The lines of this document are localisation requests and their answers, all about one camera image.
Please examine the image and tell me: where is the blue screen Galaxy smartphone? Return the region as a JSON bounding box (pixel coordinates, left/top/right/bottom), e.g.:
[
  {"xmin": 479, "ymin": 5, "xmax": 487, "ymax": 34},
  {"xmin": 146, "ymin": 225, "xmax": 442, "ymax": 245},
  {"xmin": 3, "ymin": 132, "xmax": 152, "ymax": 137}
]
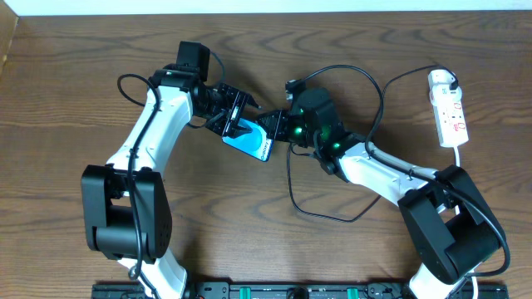
[{"xmin": 222, "ymin": 119, "xmax": 273, "ymax": 162}]

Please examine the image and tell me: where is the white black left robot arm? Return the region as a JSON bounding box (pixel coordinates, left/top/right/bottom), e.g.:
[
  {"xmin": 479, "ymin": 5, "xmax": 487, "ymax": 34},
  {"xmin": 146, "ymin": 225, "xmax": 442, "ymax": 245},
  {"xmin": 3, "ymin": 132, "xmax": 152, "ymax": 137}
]
[{"xmin": 81, "ymin": 66, "xmax": 258, "ymax": 298}]

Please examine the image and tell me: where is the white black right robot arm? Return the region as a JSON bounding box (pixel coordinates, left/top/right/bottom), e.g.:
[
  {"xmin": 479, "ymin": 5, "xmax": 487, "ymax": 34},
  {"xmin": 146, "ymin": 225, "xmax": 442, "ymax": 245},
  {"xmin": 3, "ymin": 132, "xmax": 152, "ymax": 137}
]
[{"xmin": 257, "ymin": 88, "xmax": 509, "ymax": 298}]

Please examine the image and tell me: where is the white charger plug adapter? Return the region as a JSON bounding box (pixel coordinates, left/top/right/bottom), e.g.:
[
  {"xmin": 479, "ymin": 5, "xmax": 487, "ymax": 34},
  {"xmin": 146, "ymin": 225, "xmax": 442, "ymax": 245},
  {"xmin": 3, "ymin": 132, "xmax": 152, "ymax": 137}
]
[{"xmin": 427, "ymin": 69, "xmax": 459, "ymax": 91}]

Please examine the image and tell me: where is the white power strip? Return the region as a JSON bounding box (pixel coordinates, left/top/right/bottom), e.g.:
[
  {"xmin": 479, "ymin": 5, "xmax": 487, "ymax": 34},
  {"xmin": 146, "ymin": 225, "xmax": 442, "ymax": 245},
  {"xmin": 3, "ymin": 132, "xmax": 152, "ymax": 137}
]
[{"xmin": 429, "ymin": 84, "xmax": 469, "ymax": 148}]

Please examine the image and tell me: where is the black USB charging cable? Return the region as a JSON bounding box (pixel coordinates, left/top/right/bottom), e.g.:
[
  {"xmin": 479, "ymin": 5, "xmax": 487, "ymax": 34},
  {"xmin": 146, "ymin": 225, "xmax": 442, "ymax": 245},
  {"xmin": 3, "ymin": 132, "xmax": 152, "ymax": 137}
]
[{"xmin": 286, "ymin": 64, "xmax": 460, "ymax": 223}]

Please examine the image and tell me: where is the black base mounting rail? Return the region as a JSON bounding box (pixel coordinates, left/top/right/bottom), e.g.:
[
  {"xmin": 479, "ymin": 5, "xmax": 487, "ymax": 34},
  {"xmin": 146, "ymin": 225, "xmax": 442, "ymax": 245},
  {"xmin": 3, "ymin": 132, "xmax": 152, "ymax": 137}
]
[{"xmin": 90, "ymin": 282, "xmax": 510, "ymax": 299}]

